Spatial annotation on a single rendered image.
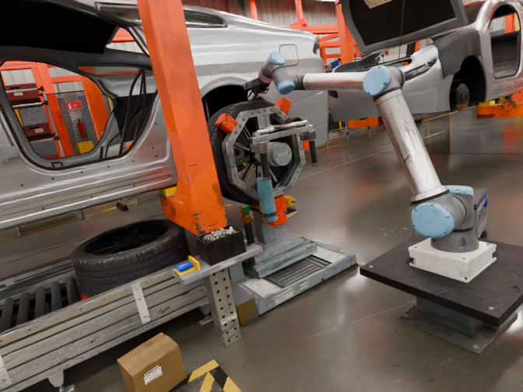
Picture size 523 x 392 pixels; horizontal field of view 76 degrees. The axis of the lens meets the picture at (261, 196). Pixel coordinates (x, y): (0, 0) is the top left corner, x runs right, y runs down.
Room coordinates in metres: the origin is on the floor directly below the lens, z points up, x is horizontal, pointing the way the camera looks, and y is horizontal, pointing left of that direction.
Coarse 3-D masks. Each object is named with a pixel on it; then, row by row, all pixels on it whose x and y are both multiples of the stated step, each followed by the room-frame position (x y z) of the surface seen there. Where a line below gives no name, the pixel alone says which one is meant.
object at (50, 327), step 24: (120, 288) 1.53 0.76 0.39; (144, 288) 1.60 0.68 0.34; (168, 288) 1.63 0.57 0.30; (72, 312) 1.41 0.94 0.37; (96, 312) 1.45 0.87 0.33; (120, 312) 1.50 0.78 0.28; (144, 312) 1.55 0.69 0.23; (0, 336) 1.27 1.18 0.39; (24, 336) 1.31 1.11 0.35; (48, 336) 1.36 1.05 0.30; (0, 360) 1.25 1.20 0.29; (0, 384) 1.24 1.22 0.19
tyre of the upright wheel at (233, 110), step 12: (228, 108) 2.10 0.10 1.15; (240, 108) 2.06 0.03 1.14; (252, 108) 2.10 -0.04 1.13; (216, 120) 2.06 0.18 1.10; (216, 132) 1.97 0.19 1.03; (216, 144) 1.96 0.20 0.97; (216, 156) 1.95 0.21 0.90; (216, 168) 1.94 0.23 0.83; (228, 180) 1.97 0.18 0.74; (228, 192) 1.97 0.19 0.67; (240, 192) 2.01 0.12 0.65; (252, 204) 2.04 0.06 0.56
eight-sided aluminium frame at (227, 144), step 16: (240, 112) 2.01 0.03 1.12; (256, 112) 2.01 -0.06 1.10; (272, 112) 2.07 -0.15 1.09; (240, 128) 1.95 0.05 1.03; (288, 128) 2.18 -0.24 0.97; (224, 144) 1.91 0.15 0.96; (224, 160) 1.94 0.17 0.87; (304, 160) 2.16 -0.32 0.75; (288, 176) 2.14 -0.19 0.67; (256, 192) 1.96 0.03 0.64
